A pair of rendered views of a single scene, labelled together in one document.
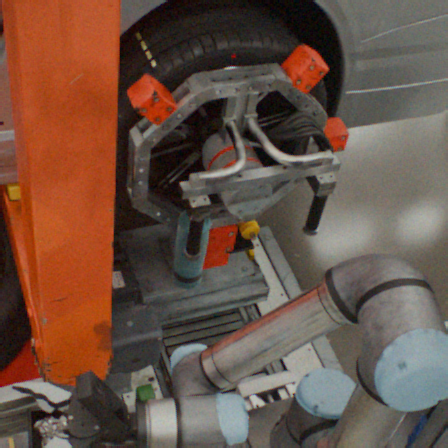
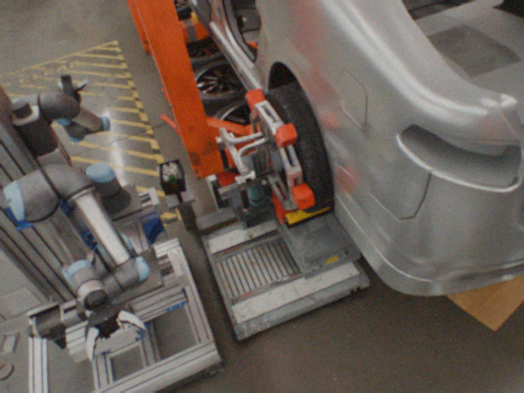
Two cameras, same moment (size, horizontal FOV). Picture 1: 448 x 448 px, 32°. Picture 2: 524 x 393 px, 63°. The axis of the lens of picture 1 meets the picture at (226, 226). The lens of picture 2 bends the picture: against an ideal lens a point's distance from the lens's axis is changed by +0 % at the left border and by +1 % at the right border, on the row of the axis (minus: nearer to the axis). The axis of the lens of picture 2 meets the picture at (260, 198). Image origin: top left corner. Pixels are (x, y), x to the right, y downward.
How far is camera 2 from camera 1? 2.52 m
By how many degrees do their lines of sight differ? 67
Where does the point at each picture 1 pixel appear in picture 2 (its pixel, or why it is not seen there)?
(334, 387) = (98, 170)
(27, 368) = (231, 179)
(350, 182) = (453, 345)
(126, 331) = (235, 192)
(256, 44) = (284, 107)
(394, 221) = (420, 379)
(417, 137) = not seen: outside the picture
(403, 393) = not seen: hidden behind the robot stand
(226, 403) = not seen: hidden behind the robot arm
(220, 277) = (299, 242)
